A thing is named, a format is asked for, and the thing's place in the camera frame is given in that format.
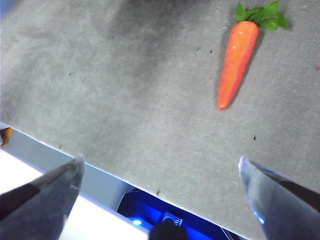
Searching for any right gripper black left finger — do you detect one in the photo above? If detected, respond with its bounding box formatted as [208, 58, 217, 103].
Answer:
[0, 155, 86, 240]

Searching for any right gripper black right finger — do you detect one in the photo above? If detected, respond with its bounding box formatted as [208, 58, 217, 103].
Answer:
[238, 156, 320, 240]

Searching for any orange carrot with green leaves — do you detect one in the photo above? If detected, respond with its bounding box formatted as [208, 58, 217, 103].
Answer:
[216, 0, 289, 111]

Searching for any orange object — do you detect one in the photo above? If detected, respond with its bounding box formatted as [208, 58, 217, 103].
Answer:
[0, 127, 14, 147]

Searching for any blue-lit black device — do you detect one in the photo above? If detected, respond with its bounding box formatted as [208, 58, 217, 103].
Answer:
[116, 188, 241, 240]

